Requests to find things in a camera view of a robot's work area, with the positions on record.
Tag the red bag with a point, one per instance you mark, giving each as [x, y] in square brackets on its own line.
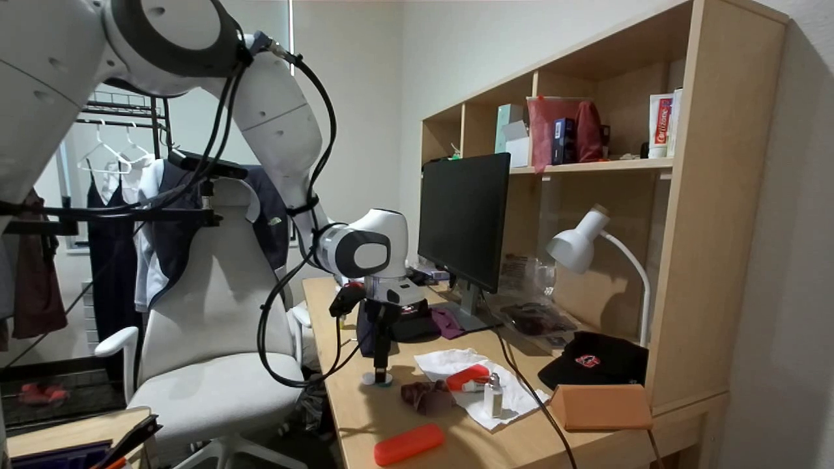
[542, 130]

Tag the brown hanging garment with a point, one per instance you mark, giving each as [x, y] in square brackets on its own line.
[35, 276]

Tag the white desk lamp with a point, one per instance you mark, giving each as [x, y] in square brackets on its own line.
[573, 242]

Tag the white and red box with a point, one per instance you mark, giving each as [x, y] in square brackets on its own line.
[662, 126]

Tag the red oblong case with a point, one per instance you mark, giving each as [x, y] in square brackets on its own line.
[408, 443]

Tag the white office chair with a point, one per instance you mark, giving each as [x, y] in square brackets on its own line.
[218, 380]

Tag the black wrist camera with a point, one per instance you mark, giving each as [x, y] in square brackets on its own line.
[348, 297]

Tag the metal clothes rack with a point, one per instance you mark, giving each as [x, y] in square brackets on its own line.
[132, 106]

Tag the wooden side board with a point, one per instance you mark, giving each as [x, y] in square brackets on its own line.
[69, 431]

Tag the black cap with red logo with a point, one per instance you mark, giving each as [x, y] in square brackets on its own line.
[601, 360]

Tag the white paper sheet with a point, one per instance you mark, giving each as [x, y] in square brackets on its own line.
[442, 360]

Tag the dark tray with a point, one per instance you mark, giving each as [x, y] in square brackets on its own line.
[79, 385]

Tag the brown cardboard box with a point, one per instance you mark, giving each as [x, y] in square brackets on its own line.
[601, 406]

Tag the purple pouch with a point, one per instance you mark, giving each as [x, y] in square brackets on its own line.
[448, 320]

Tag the small red object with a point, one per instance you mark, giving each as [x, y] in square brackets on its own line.
[468, 375]

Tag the dark jacket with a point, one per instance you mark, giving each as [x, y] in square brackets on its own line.
[178, 237]

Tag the dark blue box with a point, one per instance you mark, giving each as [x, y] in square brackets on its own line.
[564, 142]

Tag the black metal bar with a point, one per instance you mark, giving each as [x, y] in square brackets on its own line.
[112, 213]

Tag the wooden shelf unit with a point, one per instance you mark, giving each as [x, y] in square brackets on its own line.
[721, 173]

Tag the small white bottle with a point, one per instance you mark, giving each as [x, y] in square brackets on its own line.
[496, 400]

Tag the white hanging shirt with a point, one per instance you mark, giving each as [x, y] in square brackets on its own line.
[132, 178]

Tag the teal box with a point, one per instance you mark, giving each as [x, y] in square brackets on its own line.
[504, 126]

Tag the dark red scrunchie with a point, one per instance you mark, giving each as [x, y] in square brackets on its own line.
[427, 396]

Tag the black round bag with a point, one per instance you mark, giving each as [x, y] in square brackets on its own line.
[417, 325]

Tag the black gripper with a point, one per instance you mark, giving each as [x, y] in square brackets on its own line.
[382, 328]

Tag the navy hanging garment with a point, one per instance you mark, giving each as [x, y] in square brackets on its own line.
[112, 268]

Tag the white small box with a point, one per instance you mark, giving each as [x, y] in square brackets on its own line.
[519, 149]

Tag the black computer monitor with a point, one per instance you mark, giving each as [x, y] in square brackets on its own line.
[469, 216]

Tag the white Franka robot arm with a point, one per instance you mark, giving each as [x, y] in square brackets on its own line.
[53, 93]

